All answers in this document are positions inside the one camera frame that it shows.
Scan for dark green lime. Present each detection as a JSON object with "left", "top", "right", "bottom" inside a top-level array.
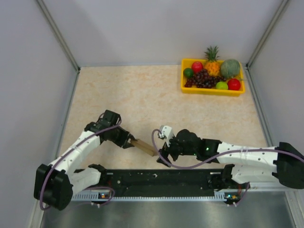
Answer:
[{"left": 183, "top": 68, "right": 194, "bottom": 78}]

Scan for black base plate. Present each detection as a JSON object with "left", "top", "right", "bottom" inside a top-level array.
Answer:
[{"left": 97, "top": 169, "right": 238, "bottom": 198}]

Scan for light green lime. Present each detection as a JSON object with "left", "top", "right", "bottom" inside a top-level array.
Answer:
[{"left": 215, "top": 81, "right": 228, "bottom": 90}]

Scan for red apple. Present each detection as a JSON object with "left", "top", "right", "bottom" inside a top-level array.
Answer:
[
  {"left": 191, "top": 61, "right": 204, "bottom": 74},
  {"left": 227, "top": 78, "right": 241, "bottom": 91}
]

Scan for brown cardboard box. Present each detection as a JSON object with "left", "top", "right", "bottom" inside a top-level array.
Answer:
[{"left": 131, "top": 139, "right": 157, "bottom": 157}]

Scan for aluminium frame rail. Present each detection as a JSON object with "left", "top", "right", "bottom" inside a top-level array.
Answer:
[{"left": 38, "top": 172, "right": 298, "bottom": 190}]

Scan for white cable duct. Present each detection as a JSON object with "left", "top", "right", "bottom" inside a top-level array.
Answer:
[{"left": 71, "top": 191, "right": 227, "bottom": 202}]

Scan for green melon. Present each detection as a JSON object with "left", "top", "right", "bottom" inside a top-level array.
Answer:
[{"left": 220, "top": 59, "right": 240, "bottom": 78}]

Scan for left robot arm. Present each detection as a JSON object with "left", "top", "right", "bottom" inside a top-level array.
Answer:
[{"left": 34, "top": 110, "right": 135, "bottom": 211}]

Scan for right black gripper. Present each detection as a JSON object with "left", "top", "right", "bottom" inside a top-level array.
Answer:
[{"left": 157, "top": 133, "right": 198, "bottom": 167}]

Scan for red apple front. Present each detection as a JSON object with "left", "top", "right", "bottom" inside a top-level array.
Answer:
[{"left": 227, "top": 78, "right": 241, "bottom": 91}]

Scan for red apple back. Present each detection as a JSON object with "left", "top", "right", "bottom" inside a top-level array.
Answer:
[{"left": 191, "top": 61, "right": 204, "bottom": 74}]

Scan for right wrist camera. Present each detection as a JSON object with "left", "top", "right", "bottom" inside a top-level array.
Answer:
[{"left": 158, "top": 125, "right": 174, "bottom": 147}]

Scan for yellow plastic tray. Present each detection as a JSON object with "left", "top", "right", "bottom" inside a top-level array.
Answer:
[{"left": 180, "top": 58, "right": 246, "bottom": 97}]

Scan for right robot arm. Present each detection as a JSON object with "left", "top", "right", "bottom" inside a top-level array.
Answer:
[{"left": 152, "top": 126, "right": 304, "bottom": 190}]

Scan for pineapple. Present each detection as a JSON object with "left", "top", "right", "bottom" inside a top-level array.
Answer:
[{"left": 204, "top": 46, "right": 220, "bottom": 76}]

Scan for purple grape bunch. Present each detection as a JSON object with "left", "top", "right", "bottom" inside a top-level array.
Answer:
[{"left": 184, "top": 69, "right": 226, "bottom": 89}]

